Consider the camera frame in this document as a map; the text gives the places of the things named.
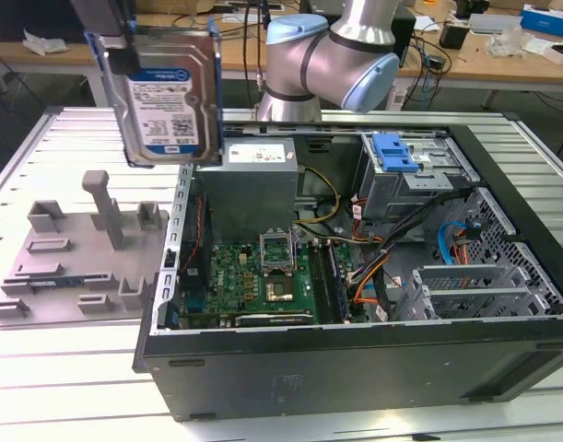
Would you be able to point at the black RAM slot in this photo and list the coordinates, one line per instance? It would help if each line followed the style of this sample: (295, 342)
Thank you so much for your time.
(324, 285)
(314, 276)

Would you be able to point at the grey parts rack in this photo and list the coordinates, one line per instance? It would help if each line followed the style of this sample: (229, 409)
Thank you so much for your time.
(78, 258)

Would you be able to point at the RAM stick on rack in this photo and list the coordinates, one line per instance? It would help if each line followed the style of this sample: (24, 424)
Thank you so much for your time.
(55, 281)

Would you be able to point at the grey power supply unit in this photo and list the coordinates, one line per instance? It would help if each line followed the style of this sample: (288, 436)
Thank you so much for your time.
(244, 193)

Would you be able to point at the blue plastic bay latch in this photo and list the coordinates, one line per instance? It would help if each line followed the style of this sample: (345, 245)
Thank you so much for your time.
(389, 152)

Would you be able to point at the black PC case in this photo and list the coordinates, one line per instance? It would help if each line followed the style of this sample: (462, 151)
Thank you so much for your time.
(355, 377)

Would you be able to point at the wooden workbench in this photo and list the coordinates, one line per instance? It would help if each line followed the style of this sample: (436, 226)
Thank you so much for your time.
(14, 57)
(493, 66)

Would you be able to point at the hard disk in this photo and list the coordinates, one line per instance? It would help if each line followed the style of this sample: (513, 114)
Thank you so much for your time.
(170, 106)

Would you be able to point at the green motherboard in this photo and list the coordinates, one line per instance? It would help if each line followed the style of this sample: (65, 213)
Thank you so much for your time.
(235, 276)

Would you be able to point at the black computer tower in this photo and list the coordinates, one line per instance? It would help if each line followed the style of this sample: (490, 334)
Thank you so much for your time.
(32, 20)

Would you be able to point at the metal optical drive cage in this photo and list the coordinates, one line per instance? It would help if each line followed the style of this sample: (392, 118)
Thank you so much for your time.
(391, 193)

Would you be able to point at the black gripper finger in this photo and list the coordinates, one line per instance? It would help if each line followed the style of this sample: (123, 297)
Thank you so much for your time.
(123, 60)

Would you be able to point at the black graphics card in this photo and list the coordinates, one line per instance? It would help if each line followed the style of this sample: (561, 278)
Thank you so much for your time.
(272, 320)

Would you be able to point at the clear plastic bag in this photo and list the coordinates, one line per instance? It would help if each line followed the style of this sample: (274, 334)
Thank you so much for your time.
(504, 43)

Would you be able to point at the installed RAM stick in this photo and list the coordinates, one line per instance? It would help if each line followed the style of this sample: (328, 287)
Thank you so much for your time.
(337, 285)

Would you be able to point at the small black cube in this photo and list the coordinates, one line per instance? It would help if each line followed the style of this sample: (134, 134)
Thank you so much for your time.
(453, 37)

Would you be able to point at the white paper sheet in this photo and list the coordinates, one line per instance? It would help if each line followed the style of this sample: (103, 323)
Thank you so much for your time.
(235, 19)

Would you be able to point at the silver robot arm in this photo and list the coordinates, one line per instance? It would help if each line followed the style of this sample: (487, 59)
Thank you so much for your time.
(304, 60)

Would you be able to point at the white box with phone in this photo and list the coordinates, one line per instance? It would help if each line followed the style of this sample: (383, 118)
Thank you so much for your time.
(557, 55)

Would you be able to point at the blue cardboard box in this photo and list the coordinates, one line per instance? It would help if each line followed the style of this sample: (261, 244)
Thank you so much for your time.
(548, 20)

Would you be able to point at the metal disk bay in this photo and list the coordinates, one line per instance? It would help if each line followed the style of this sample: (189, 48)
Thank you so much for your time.
(470, 304)

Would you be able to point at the crumpled plastic bag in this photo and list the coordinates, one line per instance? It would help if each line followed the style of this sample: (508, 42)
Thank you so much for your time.
(43, 45)

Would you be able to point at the narrow black box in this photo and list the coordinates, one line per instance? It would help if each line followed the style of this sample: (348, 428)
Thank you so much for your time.
(407, 32)

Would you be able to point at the flat silver device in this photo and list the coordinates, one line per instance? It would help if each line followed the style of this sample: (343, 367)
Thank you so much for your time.
(493, 23)

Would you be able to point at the CPU socket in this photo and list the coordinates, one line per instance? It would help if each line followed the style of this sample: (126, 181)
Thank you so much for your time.
(278, 290)

